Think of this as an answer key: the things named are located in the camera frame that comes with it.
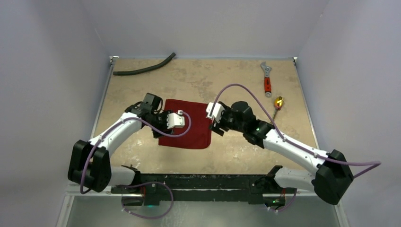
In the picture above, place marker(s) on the adjustable wrench red handle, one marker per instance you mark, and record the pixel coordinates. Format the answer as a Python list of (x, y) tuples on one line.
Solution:
[(267, 83)]

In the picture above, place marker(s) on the aluminium rail frame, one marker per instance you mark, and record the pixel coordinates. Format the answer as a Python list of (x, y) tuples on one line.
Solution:
[(197, 81)]

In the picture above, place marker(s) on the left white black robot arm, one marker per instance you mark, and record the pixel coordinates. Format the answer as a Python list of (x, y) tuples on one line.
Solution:
[(90, 164)]

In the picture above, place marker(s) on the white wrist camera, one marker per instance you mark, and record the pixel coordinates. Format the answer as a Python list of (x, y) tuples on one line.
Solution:
[(214, 111), (175, 120)]

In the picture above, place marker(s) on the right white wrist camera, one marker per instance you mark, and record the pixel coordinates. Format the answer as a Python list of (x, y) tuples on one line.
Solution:
[(214, 111)]

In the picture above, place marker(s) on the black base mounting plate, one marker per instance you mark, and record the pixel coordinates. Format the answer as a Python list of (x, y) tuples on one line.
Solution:
[(253, 189)]

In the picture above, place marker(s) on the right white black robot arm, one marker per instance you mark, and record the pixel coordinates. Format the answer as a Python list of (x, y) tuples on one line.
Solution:
[(325, 173)]

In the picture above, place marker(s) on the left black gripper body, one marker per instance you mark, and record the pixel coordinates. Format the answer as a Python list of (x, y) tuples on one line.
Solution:
[(160, 121)]

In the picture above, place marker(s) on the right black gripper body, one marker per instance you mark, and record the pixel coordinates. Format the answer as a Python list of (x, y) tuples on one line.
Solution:
[(218, 124)]

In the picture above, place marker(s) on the black foam tube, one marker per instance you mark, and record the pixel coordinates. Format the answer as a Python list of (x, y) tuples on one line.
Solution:
[(147, 69)]

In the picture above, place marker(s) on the dark red cloth napkin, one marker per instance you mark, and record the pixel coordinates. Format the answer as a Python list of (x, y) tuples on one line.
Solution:
[(199, 136)]

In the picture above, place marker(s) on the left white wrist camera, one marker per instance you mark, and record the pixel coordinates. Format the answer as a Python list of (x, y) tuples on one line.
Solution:
[(175, 120)]

